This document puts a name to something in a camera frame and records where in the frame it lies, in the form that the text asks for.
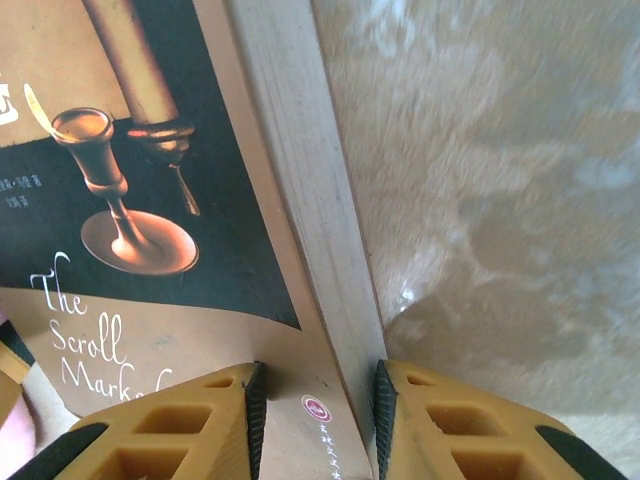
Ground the brown scroll cover book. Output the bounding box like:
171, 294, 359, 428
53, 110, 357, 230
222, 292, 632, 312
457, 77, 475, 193
0, 0, 389, 480

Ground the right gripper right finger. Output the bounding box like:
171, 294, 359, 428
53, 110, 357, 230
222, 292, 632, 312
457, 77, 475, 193
372, 358, 630, 480

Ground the pink student backpack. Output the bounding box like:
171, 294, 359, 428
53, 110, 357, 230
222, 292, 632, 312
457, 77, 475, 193
0, 369, 84, 474

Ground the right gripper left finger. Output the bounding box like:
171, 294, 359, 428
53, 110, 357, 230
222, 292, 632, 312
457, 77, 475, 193
9, 360, 270, 480

